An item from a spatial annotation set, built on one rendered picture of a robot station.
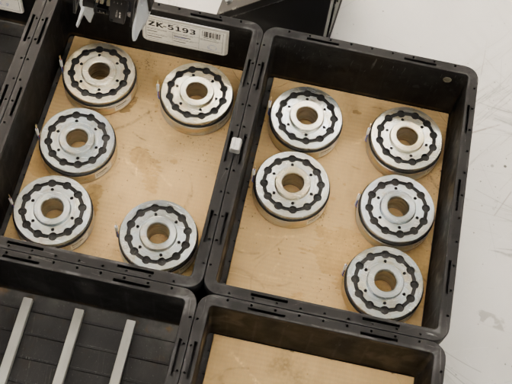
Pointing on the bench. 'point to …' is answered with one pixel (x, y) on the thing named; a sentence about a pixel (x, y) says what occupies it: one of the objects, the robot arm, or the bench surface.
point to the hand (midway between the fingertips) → (114, 15)
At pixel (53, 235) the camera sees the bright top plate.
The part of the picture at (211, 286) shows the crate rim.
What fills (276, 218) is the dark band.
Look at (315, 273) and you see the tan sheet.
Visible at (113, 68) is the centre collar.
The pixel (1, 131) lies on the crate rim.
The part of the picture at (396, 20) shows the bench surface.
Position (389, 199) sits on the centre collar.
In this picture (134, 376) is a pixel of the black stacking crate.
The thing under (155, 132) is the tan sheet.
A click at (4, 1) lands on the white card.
